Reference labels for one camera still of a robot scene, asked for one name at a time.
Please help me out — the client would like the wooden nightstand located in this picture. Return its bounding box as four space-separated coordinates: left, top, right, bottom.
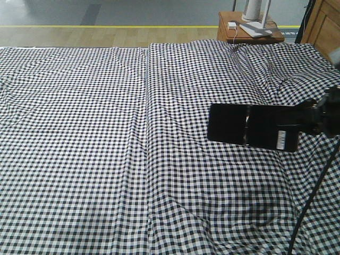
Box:
217 11 285 45

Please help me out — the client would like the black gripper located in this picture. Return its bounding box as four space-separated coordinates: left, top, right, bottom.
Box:
277 86 339 137

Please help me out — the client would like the white charger adapter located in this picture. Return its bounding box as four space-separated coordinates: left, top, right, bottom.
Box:
227 22 237 30

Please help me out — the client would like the white cylindrical speaker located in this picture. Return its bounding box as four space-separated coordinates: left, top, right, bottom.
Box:
241 0 262 22

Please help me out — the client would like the black white checkered bedsheet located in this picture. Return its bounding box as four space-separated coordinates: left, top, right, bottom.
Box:
1 40 339 254

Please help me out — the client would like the wooden headboard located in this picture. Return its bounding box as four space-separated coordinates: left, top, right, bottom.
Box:
301 0 339 61

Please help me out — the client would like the white lamp base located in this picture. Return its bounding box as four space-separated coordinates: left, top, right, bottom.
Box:
240 0 272 38

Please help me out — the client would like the black foldable phone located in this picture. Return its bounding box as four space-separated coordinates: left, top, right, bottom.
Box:
207 104 300 152

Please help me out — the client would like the black braided cable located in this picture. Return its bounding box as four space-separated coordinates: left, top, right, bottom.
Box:
287 138 340 255

